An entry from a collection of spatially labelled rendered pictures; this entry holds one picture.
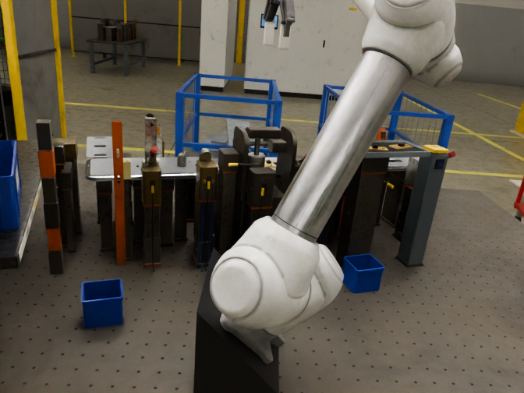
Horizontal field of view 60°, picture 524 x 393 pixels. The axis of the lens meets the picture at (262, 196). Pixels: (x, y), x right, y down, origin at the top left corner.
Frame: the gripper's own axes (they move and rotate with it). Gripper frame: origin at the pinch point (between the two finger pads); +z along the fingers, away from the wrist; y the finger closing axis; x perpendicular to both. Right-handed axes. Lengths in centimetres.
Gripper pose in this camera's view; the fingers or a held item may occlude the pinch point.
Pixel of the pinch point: (275, 44)
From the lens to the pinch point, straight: 143.3
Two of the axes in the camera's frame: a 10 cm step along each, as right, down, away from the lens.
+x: -9.4, 0.4, -3.3
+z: -0.9, 9.3, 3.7
